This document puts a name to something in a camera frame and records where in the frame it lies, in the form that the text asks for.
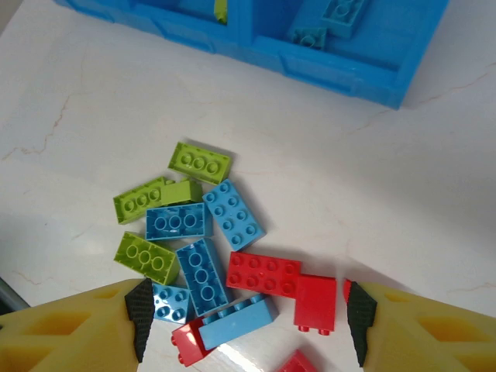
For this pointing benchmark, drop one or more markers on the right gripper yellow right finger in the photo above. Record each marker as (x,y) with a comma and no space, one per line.
(426,337)

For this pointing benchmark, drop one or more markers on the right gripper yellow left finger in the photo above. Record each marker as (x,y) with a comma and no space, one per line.
(69,337)

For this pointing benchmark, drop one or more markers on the small blue lego brick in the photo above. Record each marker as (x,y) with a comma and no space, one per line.
(308,38)

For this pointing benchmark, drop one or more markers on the red lego brick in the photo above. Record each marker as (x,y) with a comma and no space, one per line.
(190,341)
(346,288)
(314,302)
(296,364)
(263,275)

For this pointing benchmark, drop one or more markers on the small green lego brick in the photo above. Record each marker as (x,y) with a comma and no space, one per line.
(180,193)

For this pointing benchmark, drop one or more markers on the blue three-compartment plastic bin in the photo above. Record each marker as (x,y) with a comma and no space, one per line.
(348,73)

